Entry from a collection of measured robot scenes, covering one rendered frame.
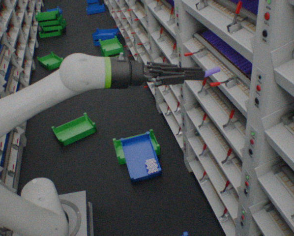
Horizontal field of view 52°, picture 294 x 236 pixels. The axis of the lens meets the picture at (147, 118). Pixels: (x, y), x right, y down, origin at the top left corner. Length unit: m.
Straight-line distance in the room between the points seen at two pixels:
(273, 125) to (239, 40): 0.27
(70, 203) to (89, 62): 0.81
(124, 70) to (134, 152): 1.27
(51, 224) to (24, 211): 0.12
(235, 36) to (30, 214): 0.84
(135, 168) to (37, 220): 1.06
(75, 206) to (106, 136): 1.02
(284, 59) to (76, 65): 0.53
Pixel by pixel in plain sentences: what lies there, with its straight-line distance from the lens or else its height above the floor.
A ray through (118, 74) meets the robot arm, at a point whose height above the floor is 1.08.
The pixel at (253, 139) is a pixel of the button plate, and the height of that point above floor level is 0.82.
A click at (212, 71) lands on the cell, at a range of 0.98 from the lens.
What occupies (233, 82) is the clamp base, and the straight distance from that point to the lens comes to 1.10.
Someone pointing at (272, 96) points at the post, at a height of 1.01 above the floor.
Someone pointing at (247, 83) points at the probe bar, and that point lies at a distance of 1.06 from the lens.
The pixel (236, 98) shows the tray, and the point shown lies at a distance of 1.05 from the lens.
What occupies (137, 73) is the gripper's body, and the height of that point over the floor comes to 1.07.
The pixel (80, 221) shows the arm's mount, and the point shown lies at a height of 0.38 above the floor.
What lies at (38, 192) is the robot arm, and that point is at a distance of 1.23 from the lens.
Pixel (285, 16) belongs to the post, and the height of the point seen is 1.22.
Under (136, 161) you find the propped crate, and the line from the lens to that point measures 2.04.
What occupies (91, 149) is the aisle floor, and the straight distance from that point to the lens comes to 2.30.
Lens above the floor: 1.47
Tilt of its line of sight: 37 degrees down
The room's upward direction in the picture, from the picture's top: 8 degrees counter-clockwise
